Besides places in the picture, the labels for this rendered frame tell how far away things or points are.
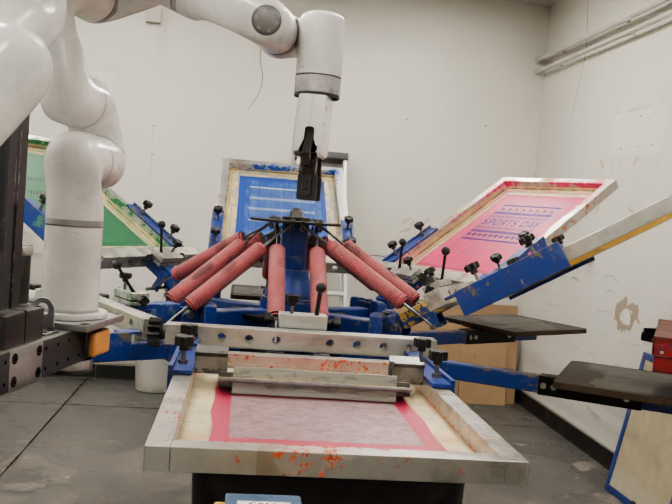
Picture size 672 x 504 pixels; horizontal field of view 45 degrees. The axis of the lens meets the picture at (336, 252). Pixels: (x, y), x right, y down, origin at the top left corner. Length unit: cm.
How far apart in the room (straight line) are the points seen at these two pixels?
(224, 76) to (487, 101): 195
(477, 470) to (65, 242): 76
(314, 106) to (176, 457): 58
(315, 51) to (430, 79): 483
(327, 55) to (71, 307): 59
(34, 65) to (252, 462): 63
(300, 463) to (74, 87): 71
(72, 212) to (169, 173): 455
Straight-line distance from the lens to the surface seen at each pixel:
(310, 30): 133
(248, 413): 157
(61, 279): 141
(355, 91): 602
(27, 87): 99
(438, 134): 610
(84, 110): 144
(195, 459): 124
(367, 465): 125
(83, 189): 140
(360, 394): 172
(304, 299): 257
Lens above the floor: 135
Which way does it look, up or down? 3 degrees down
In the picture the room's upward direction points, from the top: 5 degrees clockwise
